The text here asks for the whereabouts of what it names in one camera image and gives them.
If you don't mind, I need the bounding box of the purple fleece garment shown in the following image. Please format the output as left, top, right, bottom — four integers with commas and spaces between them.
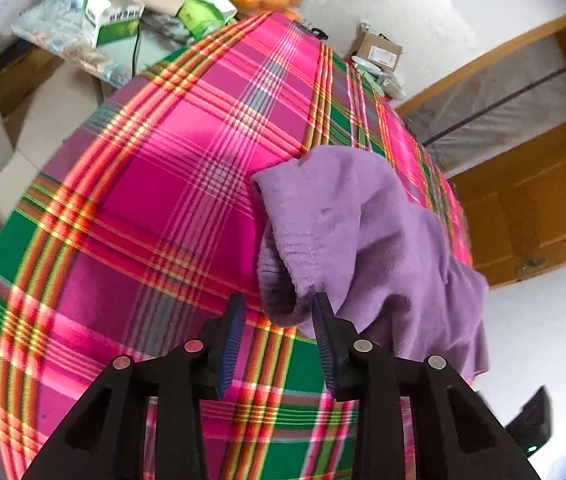
250, 144, 490, 377

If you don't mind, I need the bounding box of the wooden door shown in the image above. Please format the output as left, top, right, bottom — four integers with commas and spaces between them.
395, 15, 566, 288

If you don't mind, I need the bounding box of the light green packet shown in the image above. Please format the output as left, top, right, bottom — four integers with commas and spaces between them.
178, 0, 238, 38

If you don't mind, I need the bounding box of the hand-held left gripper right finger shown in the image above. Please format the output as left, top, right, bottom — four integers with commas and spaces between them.
311, 291, 539, 480

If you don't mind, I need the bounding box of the green white medicine box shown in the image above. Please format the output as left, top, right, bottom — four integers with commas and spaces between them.
84, 0, 145, 47

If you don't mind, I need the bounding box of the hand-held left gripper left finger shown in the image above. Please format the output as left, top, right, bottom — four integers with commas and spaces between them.
22, 292, 248, 480

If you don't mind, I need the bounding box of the brown cardboard parcel box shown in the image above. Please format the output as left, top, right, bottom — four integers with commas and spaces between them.
353, 24, 403, 72

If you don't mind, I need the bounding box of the clear plastic door curtain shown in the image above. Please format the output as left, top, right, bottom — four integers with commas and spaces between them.
403, 35, 566, 171

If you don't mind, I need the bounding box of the pink green plaid blanket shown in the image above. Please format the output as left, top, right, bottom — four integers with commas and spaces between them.
0, 10, 474, 480

